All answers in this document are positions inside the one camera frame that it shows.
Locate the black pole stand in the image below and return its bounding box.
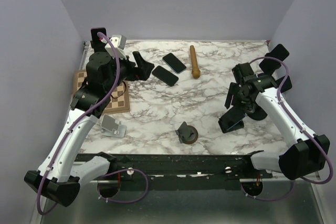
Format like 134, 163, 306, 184
247, 107, 268, 121

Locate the silver phone stand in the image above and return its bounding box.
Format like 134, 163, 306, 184
100, 114, 127, 138

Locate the blue phone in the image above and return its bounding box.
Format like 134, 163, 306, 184
219, 107, 245, 122

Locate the round wooden base stand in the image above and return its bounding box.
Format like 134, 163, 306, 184
175, 122, 198, 145

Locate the black phone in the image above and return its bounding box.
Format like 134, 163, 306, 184
152, 66, 179, 87

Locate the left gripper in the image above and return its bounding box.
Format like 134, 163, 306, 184
104, 51, 155, 93

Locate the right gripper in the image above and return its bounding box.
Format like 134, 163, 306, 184
224, 81, 257, 114

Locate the teal phone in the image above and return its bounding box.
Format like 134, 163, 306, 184
162, 53, 186, 74

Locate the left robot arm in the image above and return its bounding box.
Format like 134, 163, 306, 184
24, 51, 154, 207

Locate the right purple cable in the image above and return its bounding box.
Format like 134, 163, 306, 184
240, 56, 331, 202

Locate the black folding stand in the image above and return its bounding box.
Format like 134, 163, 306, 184
218, 119, 244, 134

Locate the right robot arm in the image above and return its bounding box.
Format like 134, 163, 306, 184
218, 63, 330, 180

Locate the wooden chessboard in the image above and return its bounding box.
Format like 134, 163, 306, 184
72, 70, 130, 114

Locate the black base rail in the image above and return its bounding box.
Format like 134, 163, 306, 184
86, 153, 308, 192

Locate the wooden rolling pin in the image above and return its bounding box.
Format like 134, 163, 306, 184
190, 45, 201, 79

